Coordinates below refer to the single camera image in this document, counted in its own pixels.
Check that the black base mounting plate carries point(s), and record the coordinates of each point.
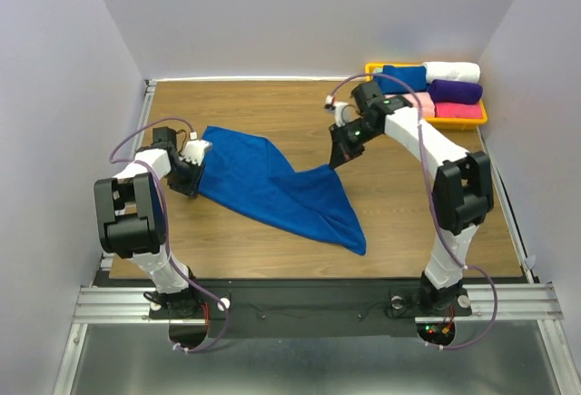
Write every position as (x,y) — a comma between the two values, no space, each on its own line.
(262,309)

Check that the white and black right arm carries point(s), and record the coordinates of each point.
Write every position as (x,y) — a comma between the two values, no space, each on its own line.
(459,183)

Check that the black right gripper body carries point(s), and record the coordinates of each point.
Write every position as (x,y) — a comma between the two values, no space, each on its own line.
(353,135)

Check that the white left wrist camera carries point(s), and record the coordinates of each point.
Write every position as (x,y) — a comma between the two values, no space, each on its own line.
(194,151)

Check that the rolled light pink towel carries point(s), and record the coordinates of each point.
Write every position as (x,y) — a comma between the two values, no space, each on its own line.
(422,101)

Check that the rolled hot pink towel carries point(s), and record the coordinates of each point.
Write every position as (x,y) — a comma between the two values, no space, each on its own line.
(458,111)

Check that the rolled purple towel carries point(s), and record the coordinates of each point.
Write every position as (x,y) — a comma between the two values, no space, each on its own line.
(455,92)

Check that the blue microfibre towel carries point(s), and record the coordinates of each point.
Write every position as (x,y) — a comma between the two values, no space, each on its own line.
(415,76)

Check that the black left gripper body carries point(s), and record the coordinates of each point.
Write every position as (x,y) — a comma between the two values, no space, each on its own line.
(185,178)

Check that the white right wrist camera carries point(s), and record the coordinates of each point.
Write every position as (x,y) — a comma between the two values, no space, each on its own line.
(332,105)

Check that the yellow plastic tray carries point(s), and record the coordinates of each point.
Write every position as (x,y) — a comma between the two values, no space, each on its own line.
(373,69)

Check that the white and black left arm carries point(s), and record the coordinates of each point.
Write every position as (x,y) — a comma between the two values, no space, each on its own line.
(132,219)

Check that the aluminium table frame rail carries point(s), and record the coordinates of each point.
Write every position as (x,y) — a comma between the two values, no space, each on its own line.
(107,348)

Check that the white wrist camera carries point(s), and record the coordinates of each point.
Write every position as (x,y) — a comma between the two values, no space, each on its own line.
(332,105)
(194,151)

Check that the rolled white towel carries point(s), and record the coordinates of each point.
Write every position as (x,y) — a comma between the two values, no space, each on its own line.
(452,71)

